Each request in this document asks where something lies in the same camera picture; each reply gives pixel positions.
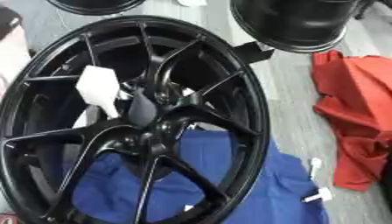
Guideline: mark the black angled bracket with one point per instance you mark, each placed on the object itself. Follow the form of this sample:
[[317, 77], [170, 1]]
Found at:
[[252, 52]]

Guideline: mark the white pin with flat head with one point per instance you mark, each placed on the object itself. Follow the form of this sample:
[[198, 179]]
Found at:
[[321, 194], [97, 84], [316, 164]]

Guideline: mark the black spoked wheel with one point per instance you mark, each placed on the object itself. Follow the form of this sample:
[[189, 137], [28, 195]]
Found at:
[[153, 75]]

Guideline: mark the black round wheel rim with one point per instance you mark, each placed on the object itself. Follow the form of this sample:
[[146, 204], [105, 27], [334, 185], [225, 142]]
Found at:
[[291, 23], [97, 7]]

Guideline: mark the crumpled blue cloth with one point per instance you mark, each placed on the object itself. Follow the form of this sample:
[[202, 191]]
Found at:
[[286, 186]]

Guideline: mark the crumpled red cloth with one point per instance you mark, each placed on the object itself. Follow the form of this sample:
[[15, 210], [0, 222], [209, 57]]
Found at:
[[357, 110]]

